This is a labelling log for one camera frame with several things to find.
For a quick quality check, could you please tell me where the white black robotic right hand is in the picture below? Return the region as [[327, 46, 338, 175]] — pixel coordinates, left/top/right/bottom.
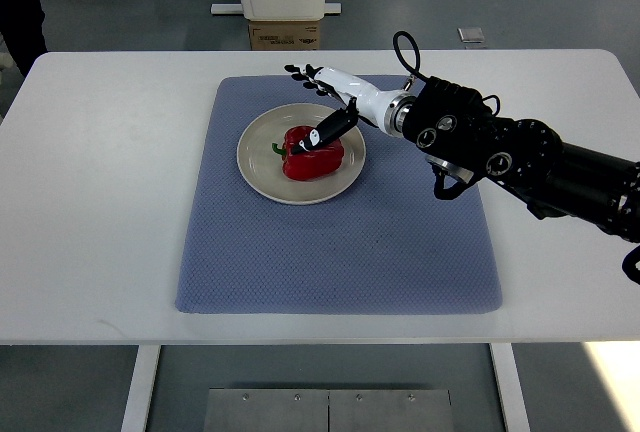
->
[[284, 64, 414, 155]]

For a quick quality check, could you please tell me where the red bell pepper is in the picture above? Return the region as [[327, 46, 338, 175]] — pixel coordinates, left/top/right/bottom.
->
[[272, 126, 344, 181]]

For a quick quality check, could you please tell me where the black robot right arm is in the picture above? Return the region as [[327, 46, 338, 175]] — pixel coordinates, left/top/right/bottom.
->
[[394, 53, 639, 243]]

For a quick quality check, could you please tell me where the small grey floor plate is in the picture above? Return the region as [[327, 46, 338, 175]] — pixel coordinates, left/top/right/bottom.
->
[[457, 27, 487, 49]]

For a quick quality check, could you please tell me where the cream ceramic plate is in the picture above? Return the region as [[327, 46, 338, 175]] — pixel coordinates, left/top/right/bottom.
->
[[237, 103, 366, 205]]

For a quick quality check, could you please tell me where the brown cardboard box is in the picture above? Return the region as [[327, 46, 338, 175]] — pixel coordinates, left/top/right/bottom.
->
[[248, 21, 320, 51]]

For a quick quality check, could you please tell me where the blue textured mat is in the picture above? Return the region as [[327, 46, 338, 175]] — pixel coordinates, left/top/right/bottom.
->
[[175, 76, 502, 315]]

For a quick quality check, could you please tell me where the white right table leg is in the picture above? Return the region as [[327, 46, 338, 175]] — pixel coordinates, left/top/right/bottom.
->
[[489, 343, 531, 432]]

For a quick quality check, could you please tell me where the white table leg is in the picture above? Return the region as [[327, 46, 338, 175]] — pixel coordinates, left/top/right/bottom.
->
[[489, 343, 531, 432], [121, 345, 161, 432]]

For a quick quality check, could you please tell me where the white left table leg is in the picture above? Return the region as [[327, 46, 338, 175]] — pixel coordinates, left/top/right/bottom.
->
[[121, 345, 161, 432]]

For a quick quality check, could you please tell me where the dark clothed person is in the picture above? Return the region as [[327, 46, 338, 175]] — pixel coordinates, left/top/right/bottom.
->
[[1, 0, 48, 77]]

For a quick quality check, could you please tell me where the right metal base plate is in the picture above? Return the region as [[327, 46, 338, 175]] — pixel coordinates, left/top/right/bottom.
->
[[328, 389, 454, 431]]

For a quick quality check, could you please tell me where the metal base plate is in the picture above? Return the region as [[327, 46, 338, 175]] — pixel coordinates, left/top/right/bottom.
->
[[328, 389, 454, 431], [203, 388, 329, 431]]

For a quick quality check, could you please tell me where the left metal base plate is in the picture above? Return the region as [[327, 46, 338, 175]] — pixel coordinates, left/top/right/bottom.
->
[[203, 388, 329, 431]]

